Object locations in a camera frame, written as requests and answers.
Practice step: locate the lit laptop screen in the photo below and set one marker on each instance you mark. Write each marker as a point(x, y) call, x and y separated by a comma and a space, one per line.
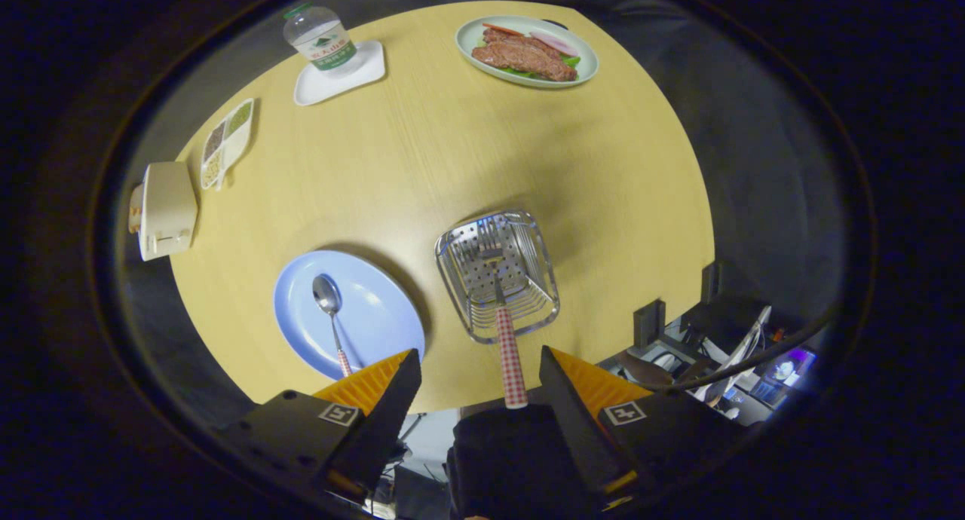
point(788, 369)

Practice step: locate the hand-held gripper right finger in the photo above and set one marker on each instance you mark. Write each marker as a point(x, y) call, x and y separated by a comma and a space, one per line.
point(569, 422)

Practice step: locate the white tilted stand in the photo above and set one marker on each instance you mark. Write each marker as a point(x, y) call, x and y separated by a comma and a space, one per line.
point(742, 350)

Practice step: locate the white square coaster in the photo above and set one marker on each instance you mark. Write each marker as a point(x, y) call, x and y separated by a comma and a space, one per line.
point(324, 89)

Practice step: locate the pale green oval plate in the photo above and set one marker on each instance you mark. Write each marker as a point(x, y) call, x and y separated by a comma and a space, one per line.
point(467, 38)

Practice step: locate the black upright block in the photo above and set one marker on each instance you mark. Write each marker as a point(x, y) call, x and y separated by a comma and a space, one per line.
point(648, 324)
point(710, 282)

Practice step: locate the clear water bottle green cap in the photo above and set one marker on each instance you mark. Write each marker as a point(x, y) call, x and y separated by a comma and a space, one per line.
point(324, 41)

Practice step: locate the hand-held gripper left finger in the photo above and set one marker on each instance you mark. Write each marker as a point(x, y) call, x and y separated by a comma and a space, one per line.
point(388, 414)

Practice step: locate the brown grilled meat slice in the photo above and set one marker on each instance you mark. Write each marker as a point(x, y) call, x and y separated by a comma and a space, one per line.
point(528, 63)
point(513, 40)

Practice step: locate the brown bread slice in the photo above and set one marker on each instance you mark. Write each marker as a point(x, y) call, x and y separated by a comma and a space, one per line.
point(135, 211)

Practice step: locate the cream toaster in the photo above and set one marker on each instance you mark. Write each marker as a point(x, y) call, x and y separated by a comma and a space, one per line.
point(170, 207)

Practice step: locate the blue round plate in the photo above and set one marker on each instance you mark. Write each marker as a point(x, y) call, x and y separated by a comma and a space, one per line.
point(377, 316)

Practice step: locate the orange carrot strip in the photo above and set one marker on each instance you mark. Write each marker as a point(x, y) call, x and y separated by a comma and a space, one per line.
point(501, 29)

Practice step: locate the pink ham slice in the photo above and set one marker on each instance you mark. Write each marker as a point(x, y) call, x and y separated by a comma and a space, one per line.
point(556, 44)

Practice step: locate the white divided bean dish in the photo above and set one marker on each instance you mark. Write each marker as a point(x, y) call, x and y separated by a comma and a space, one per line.
point(226, 139)

